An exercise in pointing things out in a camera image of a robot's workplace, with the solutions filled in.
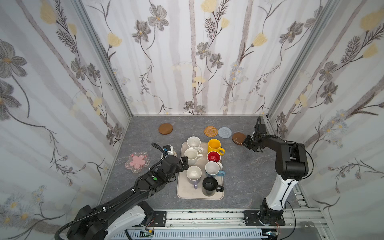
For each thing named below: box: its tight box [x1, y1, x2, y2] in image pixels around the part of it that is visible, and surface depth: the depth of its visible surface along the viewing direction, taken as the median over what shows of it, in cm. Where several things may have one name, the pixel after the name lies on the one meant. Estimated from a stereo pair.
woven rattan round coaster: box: [203, 126, 218, 138], surface depth 113 cm
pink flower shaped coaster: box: [125, 151, 150, 174], surface depth 97 cm
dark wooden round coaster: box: [158, 123, 173, 135], surface depth 114 cm
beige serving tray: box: [176, 142, 226, 200], surface depth 84 cm
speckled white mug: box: [186, 136, 204, 153], surface depth 97 cm
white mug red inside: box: [206, 151, 223, 168], surface depth 92 cm
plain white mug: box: [184, 148, 203, 167], surface depth 90 cm
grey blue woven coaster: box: [218, 126, 232, 139], surface depth 113 cm
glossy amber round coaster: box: [232, 132, 246, 145], surface depth 109 cm
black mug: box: [202, 176, 225, 197], surface depth 81 cm
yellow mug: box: [207, 138, 226, 156], surface depth 95 cm
